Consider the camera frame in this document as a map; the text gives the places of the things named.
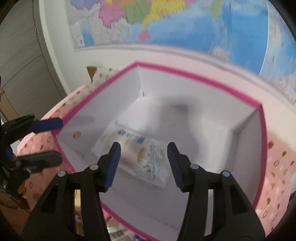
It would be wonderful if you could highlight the grey wooden door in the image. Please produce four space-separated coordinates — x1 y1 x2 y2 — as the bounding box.
1 1 67 120

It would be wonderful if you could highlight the pink patterned bed sheet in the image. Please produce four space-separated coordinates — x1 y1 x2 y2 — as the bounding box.
17 84 296 237

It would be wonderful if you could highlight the white patterned pillow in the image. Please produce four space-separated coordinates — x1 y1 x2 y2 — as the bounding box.
86 66 119 86

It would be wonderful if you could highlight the pink-rimmed white storage box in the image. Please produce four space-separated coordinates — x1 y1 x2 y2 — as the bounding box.
53 62 267 240

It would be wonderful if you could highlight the colourful wall map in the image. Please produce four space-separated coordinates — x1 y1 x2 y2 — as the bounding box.
65 1 295 103

